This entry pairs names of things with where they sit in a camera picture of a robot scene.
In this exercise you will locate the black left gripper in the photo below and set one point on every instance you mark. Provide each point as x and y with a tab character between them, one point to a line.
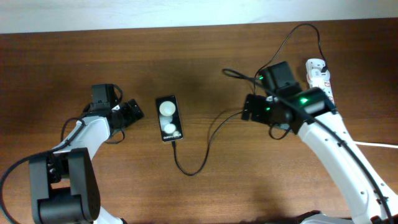
131	117

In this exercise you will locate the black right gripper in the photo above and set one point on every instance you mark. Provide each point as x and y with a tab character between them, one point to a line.
256	115

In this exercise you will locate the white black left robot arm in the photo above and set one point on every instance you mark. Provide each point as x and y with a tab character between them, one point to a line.
63	186

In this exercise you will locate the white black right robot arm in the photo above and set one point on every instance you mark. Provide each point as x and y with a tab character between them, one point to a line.
313	117

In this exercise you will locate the white charger adapter plug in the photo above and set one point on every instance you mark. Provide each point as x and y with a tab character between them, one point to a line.
314	68

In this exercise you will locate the white power strip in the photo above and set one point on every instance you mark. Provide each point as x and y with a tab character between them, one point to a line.
325	86

